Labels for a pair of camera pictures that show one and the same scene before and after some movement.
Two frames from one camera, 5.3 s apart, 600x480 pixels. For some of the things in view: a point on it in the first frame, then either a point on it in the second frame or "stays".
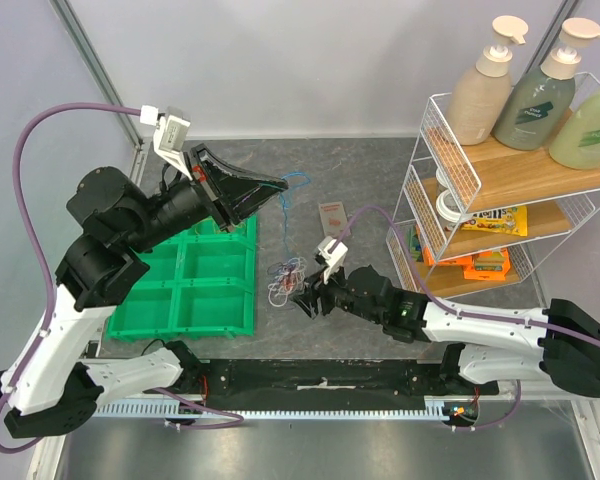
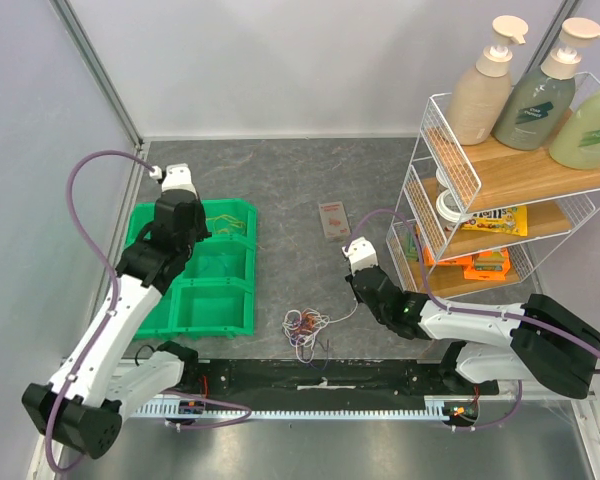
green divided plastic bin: x=200 y=286 stays
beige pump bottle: x=479 y=103 stays
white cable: x=291 y=280 -> x=302 y=327
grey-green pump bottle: x=536 y=106 stays
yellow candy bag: x=512 y=220 stays
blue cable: x=286 y=206 -> x=207 y=259
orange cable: x=289 y=282 -> x=308 y=323
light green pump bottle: x=589 y=139 stays
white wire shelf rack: x=471 y=213 stays
